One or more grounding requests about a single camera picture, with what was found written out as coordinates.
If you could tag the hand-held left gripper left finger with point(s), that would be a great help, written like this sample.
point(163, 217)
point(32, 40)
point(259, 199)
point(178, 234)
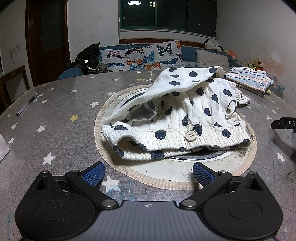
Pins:
point(92, 172)

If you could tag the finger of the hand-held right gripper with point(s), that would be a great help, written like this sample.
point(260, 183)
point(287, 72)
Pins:
point(286, 122)

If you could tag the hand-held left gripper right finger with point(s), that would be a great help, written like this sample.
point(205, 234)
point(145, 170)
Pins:
point(203, 172)

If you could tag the white polka dot pants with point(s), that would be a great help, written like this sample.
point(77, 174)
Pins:
point(185, 111)

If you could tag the striped folded clothes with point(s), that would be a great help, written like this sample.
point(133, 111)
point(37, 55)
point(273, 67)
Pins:
point(249, 77)

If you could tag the clear plastic box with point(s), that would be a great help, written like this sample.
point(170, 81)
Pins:
point(278, 87)

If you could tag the grey star print tablecloth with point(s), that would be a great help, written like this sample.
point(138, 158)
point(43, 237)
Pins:
point(57, 129)

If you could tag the orange and yellow toys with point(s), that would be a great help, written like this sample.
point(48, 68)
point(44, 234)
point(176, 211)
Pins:
point(255, 66)

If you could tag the red plush toy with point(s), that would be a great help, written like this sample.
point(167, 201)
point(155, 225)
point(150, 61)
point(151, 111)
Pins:
point(231, 53)

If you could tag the white paper sheet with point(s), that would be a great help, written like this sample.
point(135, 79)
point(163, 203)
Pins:
point(3, 148)

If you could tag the black pen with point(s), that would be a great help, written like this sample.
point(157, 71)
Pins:
point(27, 104)

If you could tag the grey cushion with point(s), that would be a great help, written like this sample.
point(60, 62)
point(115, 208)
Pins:
point(212, 58)

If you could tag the black and white plush toy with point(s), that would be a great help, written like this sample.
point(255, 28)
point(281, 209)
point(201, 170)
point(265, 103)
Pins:
point(211, 45)

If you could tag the black bag on sofa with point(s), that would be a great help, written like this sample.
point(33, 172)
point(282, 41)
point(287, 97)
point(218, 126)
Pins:
point(89, 58)

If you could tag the blue sofa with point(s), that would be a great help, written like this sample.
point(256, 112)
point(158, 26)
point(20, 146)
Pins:
point(189, 54)

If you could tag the butterfly print sofa cover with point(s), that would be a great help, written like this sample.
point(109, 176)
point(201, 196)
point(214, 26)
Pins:
point(138, 58)

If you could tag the wooden side table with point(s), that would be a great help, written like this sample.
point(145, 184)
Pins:
point(13, 74)

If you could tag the wooden sofa backrest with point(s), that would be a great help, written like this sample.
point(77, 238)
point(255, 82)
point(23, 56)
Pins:
point(143, 41)

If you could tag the dark wooden door with glass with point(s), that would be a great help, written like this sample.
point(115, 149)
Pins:
point(49, 34)

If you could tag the dark window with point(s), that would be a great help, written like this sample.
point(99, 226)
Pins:
point(171, 16)

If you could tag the white wall socket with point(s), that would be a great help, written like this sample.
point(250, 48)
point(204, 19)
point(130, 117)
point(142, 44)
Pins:
point(14, 49)

